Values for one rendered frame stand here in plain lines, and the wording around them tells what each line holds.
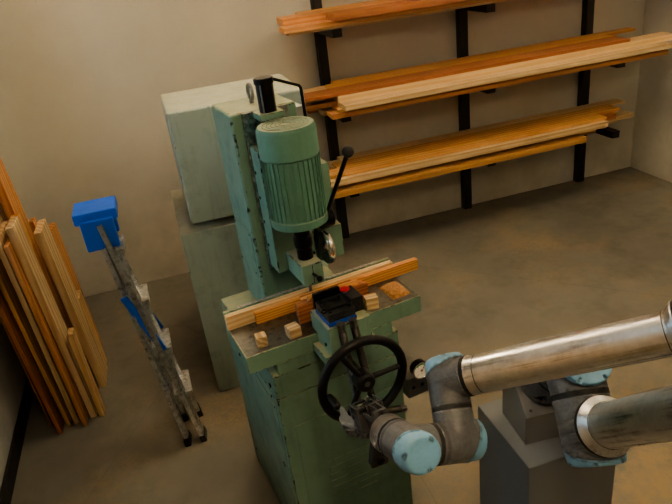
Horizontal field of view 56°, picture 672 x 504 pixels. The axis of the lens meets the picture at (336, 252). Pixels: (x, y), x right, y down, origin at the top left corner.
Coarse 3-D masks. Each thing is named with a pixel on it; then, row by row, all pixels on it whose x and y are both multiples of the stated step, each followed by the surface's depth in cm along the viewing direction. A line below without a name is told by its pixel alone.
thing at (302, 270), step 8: (288, 256) 205; (296, 256) 202; (288, 264) 208; (296, 264) 199; (304, 264) 196; (312, 264) 196; (320, 264) 197; (296, 272) 202; (304, 272) 196; (312, 272) 197; (320, 272) 198; (304, 280) 197; (312, 280) 198
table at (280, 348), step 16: (368, 288) 212; (384, 304) 202; (400, 304) 202; (416, 304) 205; (272, 320) 201; (288, 320) 200; (384, 320) 202; (240, 336) 195; (272, 336) 193; (304, 336) 191; (240, 352) 190; (256, 352) 186; (272, 352) 187; (288, 352) 190; (304, 352) 192; (320, 352) 188; (352, 352) 188; (256, 368) 187
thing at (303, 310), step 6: (366, 282) 202; (360, 288) 202; (366, 288) 203; (312, 300) 196; (300, 306) 194; (306, 306) 195; (312, 306) 196; (300, 312) 195; (306, 312) 196; (300, 318) 196; (306, 318) 197; (300, 324) 197
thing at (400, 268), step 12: (396, 264) 217; (408, 264) 218; (360, 276) 212; (372, 276) 213; (384, 276) 215; (396, 276) 217; (288, 300) 203; (264, 312) 200; (276, 312) 201; (288, 312) 203
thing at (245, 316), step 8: (376, 264) 216; (384, 264) 216; (352, 272) 213; (360, 272) 213; (368, 272) 214; (328, 280) 210; (336, 280) 210; (344, 280) 211; (304, 288) 207; (312, 288) 207; (320, 288) 208; (280, 296) 204; (288, 296) 204; (296, 296) 205; (256, 304) 202; (264, 304) 201; (272, 304) 202; (232, 312) 199; (240, 312) 198; (248, 312) 199; (232, 320) 198; (240, 320) 199; (248, 320) 200; (232, 328) 199
